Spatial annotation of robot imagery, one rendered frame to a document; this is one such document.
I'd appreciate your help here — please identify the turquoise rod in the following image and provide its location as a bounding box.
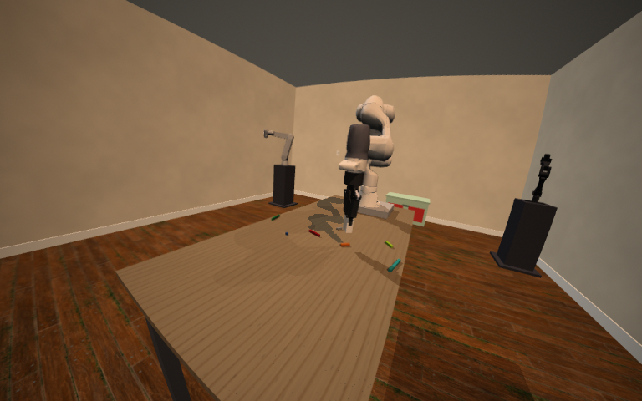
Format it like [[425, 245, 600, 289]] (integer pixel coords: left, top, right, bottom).
[[388, 259, 400, 272]]

